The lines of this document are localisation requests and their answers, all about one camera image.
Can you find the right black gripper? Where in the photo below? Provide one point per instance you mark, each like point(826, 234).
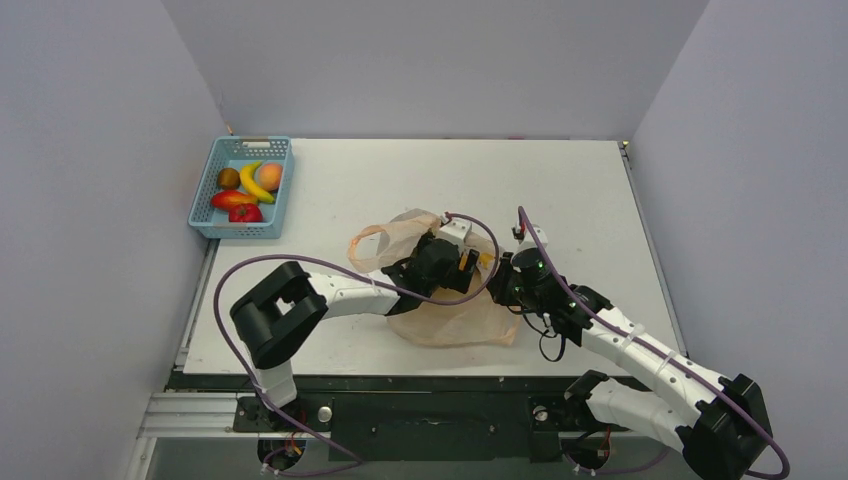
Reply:
point(501, 283)

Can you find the red yellow mango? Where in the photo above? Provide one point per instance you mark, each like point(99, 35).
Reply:
point(229, 199)

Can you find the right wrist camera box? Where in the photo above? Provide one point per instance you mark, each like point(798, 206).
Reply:
point(529, 237)

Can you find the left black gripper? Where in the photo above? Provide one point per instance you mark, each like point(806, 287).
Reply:
point(463, 275)

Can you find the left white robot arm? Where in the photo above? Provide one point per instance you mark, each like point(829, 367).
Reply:
point(275, 318)

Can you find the aluminium frame rail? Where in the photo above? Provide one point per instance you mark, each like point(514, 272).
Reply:
point(185, 414)

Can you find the blue plastic basket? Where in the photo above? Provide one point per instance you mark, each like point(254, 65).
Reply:
point(237, 152)

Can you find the translucent orange plastic bag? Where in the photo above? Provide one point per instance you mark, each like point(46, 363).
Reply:
point(476, 322)

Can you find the yellow banana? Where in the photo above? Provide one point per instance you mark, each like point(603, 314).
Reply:
point(251, 186)

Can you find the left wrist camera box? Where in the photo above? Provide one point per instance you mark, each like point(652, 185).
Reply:
point(455, 231)

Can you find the red tomato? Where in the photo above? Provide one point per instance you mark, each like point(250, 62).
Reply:
point(245, 213)

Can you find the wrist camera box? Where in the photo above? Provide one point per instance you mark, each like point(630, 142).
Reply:
point(455, 231)
point(529, 237)

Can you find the brown kiwi fruit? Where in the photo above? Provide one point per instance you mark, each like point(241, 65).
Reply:
point(228, 179)

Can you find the orange peach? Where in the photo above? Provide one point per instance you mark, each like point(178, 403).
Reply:
point(269, 176)

